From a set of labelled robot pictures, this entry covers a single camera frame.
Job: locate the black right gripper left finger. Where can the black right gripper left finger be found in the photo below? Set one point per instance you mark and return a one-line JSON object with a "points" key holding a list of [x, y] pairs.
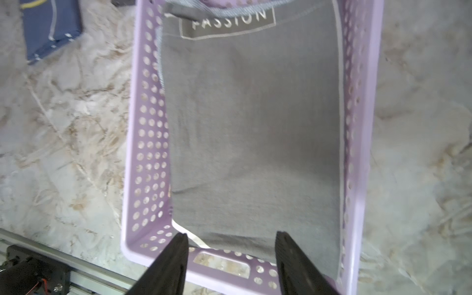
{"points": [[167, 274]]}

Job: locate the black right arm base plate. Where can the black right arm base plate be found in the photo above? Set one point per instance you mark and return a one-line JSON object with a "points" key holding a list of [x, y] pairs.
{"points": [[26, 272]]}

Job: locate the navy blue striped pillowcase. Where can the navy blue striped pillowcase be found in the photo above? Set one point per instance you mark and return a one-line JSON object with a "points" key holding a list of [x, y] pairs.
{"points": [[49, 25]]}

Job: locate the lilac plastic basket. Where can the lilac plastic basket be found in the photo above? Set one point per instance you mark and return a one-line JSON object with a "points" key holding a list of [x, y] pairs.
{"points": [[147, 225]]}

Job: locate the grey passion pillowcase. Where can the grey passion pillowcase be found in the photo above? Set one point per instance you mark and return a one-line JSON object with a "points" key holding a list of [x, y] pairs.
{"points": [[255, 113]]}

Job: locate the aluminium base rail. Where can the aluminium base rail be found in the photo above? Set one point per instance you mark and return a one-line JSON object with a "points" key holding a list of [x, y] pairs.
{"points": [[86, 278]]}

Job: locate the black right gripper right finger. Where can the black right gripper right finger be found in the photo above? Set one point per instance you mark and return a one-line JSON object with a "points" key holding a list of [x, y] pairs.
{"points": [[297, 274]]}

